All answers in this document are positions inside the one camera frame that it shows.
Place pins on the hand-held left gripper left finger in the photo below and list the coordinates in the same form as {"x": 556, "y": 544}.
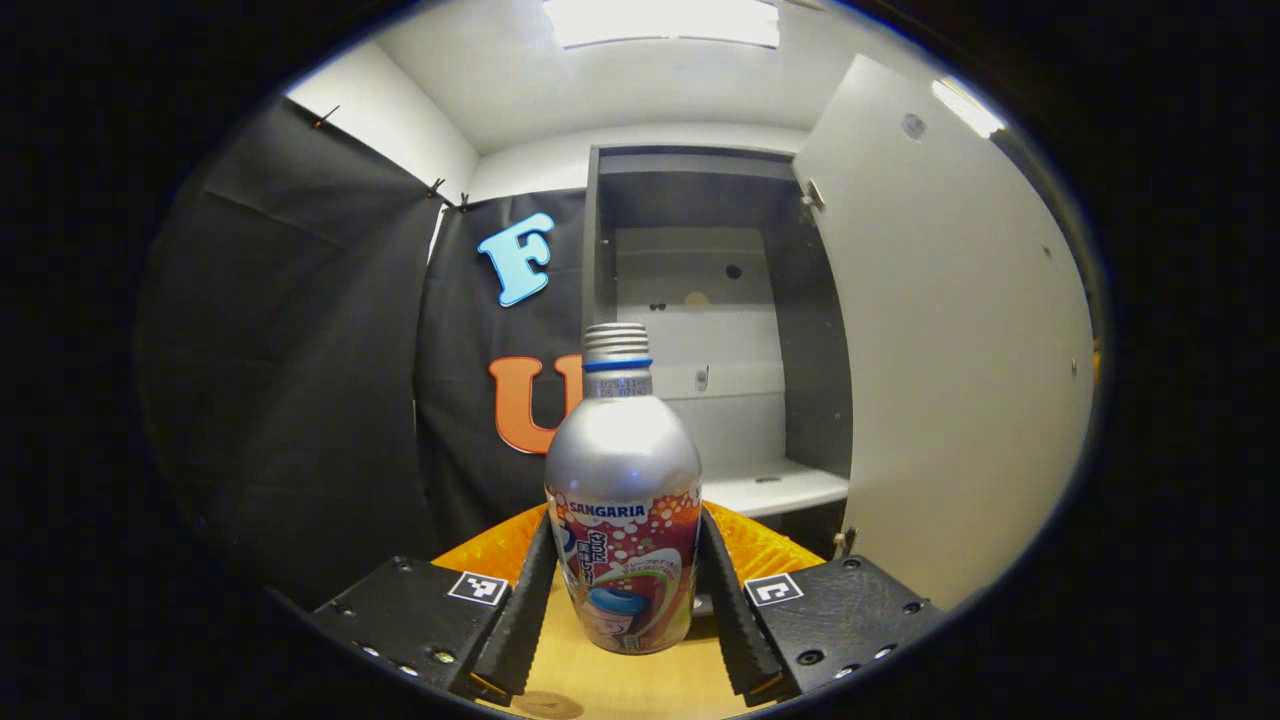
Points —
{"x": 520, "y": 620}

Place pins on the white cabinet shelf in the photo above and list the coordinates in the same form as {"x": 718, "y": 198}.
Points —
{"x": 790, "y": 490}

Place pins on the beige cabinet door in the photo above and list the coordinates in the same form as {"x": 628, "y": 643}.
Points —
{"x": 950, "y": 350}

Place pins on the silver bottle with colourful label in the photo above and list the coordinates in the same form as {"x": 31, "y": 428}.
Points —
{"x": 620, "y": 470}

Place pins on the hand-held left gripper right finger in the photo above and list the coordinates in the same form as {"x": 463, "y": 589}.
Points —
{"x": 735, "y": 620}

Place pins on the narrow ceiling light panel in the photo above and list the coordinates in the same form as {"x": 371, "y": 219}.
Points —
{"x": 968, "y": 107}

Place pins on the black backdrop cloth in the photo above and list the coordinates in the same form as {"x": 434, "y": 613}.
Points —
{"x": 300, "y": 350}

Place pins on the wide ceiling light panel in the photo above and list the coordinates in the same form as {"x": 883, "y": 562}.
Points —
{"x": 660, "y": 20}

